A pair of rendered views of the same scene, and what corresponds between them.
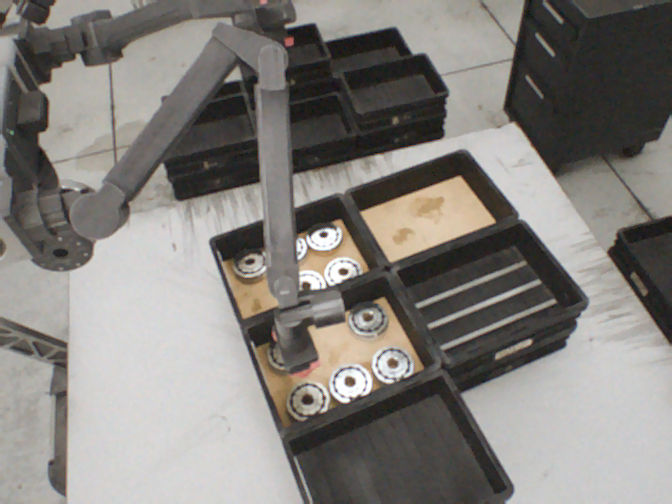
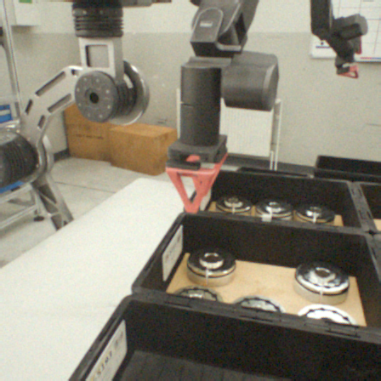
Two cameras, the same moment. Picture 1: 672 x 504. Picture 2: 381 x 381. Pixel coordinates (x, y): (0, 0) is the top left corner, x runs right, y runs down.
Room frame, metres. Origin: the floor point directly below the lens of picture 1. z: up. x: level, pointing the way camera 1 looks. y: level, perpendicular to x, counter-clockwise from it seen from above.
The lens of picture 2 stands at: (0.12, -0.17, 1.29)
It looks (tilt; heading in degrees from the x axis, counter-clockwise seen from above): 23 degrees down; 33
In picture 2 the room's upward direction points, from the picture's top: straight up
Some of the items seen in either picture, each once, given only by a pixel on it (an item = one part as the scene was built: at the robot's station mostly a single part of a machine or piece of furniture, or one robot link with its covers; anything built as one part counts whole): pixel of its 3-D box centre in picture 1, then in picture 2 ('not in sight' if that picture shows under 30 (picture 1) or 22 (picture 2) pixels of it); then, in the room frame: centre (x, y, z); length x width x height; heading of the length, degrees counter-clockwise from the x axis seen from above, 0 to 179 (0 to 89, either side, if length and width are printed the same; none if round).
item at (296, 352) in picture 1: (294, 336); (199, 127); (0.57, 0.10, 1.17); 0.10 x 0.07 x 0.07; 17
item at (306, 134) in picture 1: (307, 151); not in sight; (1.99, 0.08, 0.31); 0.40 x 0.30 x 0.34; 100
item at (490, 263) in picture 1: (483, 299); not in sight; (0.79, -0.36, 0.87); 0.40 x 0.30 x 0.11; 108
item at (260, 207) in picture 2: (288, 248); (274, 207); (1.03, 0.13, 0.86); 0.10 x 0.10 x 0.01
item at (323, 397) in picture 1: (307, 400); (196, 304); (0.57, 0.10, 0.86); 0.10 x 0.10 x 0.01
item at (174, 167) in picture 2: (300, 360); (195, 179); (0.55, 0.09, 1.10); 0.07 x 0.07 x 0.09; 17
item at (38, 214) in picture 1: (43, 213); not in sight; (0.70, 0.48, 1.45); 0.09 x 0.08 x 0.12; 10
